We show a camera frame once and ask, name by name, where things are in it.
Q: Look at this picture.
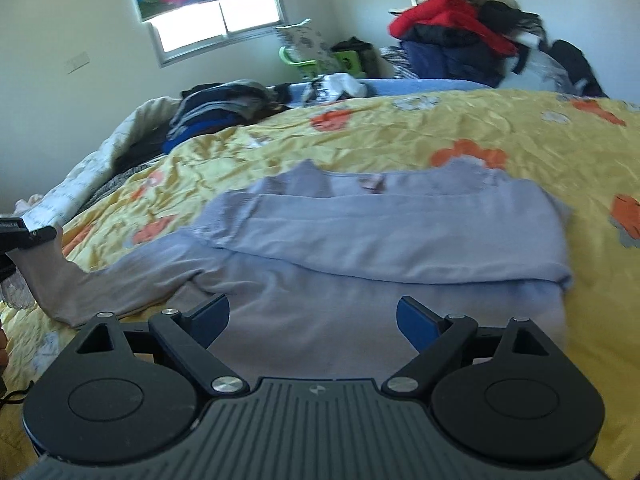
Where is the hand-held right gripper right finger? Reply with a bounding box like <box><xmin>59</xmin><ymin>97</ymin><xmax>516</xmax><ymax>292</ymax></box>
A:
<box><xmin>382</xmin><ymin>296</ymin><xmax>553</xmax><ymax>395</ymax></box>

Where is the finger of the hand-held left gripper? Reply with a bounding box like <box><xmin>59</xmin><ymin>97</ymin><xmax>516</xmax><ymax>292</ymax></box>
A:
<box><xmin>0</xmin><ymin>215</ymin><xmax>58</xmax><ymax>253</ymax></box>

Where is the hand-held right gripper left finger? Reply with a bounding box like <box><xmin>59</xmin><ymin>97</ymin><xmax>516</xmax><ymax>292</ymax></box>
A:
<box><xmin>75</xmin><ymin>294</ymin><xmax>251</xmax><ymax>401</ymax></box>

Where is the lavender knit sweater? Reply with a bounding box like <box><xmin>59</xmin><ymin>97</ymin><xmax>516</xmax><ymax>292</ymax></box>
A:
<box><xmin>10</xmin><ymin>159</ymin><xmax>573</xmax><ymax>386</ymax></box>

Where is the stack of folded dark clothes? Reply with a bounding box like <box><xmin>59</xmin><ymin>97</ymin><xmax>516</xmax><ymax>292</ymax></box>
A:
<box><xmin>162</xmin><ymin>80</ymin><xmax>291</xmax><ymax>153</ymax></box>

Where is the white quilt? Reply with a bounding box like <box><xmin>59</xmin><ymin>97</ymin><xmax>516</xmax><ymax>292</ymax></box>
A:
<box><xmin>15</xmin><ymin>97</ymin><xmax>186</xmax><ymax>231</ymax></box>

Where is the yellow carrot-print blanket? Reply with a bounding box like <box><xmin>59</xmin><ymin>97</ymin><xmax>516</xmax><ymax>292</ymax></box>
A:
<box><xmin>0</xmin><ymin>87</ymin><xmax>640</xmax><ymax>480</ymax></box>

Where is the blue quilted bedspread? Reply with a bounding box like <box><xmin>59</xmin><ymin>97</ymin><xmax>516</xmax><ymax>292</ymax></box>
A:
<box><xmin>270</xmin><ymin>77</ymin><xmax>493</xmax><ymax>106</ymax></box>

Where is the white plastic bag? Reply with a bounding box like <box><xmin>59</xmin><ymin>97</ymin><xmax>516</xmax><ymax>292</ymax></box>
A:
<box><xmin>305</xmin><ymin>74</ymin><xmax>368</xmax><ymax>103</ymax></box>

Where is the houndstooth cloth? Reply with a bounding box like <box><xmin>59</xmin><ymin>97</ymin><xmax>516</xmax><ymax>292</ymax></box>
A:
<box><xmin>380</xmin><ymin>46</ymin><xmax>416</xmax><ymax>81</ymax></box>

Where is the navy jacket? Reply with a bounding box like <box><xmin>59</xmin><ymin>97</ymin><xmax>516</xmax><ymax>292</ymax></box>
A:
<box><xmin>400</xmin><ymin>35</ymin><xmax>511</xmax><ymax>88</ymax></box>

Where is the green plastic chair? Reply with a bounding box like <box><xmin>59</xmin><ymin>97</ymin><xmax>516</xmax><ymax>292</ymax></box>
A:
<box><xmin>279</xmin><ymin>46</ymin><xmax>363</xmax><ymax>78</ymax></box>

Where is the dark bag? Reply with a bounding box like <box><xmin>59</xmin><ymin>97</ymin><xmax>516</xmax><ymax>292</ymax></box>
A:
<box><xmin>332</xmin><ymin>36</ymin><xmax>381</xmax><ymax>73</ymax></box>

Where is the clear bedding bag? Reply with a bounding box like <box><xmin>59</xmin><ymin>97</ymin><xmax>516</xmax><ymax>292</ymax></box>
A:
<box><xmin>500</xmin><ymin>45</ymin><xmax>571</xmax><ymax>93</ymax></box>

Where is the floral white pillow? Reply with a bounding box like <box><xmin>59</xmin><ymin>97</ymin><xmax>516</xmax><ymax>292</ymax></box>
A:
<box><xmin>272</xmin><ymin>19</ymin><xmax>341</xmax><ymax>73</ymax></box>

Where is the window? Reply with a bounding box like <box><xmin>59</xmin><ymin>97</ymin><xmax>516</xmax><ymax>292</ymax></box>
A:
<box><xmin>147</xmin><ymin>0</ymin><xmax>288</xmax><ymax>68</ymax></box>

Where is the black garment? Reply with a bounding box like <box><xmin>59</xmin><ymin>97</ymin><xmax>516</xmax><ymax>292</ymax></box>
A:
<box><xmin>547</xmin><ymin>40</ymin><xmax>608</xmax><ymax>98</ymax></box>

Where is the red puffer jacket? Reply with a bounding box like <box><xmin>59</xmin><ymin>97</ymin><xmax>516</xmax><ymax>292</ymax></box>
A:
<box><xmin>390</xmin><ymin>0</ymin><xmax>518</xmax><ymax>56</ymax></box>

